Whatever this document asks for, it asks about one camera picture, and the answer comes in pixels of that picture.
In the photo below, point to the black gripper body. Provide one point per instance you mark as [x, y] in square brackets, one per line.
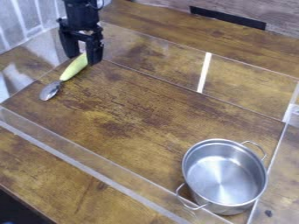
[82, 19]

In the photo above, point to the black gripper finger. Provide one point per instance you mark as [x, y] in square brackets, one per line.
[70, 43]
[95, 49]

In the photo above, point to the clear acrylic right bracket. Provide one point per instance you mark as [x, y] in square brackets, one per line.
[291, 114]

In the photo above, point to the stainless steel pot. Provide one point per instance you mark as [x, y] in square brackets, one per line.
[224, 176]

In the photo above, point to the black wall slot strip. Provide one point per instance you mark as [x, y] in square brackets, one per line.
[228, 18]

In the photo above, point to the clear acrylic front barrier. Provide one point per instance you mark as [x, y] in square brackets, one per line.
[135, 186]

